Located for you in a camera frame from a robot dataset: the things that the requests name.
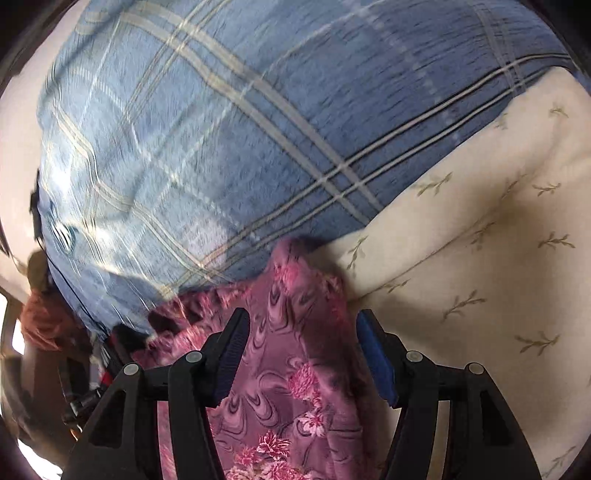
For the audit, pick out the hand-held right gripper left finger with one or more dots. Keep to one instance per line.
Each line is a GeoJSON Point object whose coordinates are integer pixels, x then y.
{"type": "Point", "coordinates": [233, 353]}

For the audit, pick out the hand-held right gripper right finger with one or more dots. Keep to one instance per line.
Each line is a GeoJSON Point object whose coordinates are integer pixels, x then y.
{"type": "Point", "coordinates": [377, 364]}

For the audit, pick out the purple floral shirt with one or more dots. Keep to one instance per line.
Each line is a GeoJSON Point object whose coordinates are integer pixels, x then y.
{"type": "Point", "coordinates": [286, 323]}

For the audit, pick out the white leaf-print sheet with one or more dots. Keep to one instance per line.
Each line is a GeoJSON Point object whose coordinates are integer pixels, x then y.
{"type": "Point", "coordinates": [485, 277]}

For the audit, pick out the orange cloth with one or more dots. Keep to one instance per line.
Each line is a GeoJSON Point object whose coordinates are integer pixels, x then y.
{"type": "Point", "coordinates": [46, 323]}

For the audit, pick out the brown wooden furniture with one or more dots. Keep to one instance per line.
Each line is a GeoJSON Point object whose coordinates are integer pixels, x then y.
{"type": "Point", "coordinates": [37, 374]}

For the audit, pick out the dark green cloth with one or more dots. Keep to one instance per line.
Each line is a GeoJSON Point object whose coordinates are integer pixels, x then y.
{"type": "Point", "coordinates": [39, 272]}

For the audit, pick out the blue plaid quilt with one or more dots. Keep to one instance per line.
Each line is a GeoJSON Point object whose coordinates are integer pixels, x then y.
{"type": "Point", "coordinates": [231, 138]}

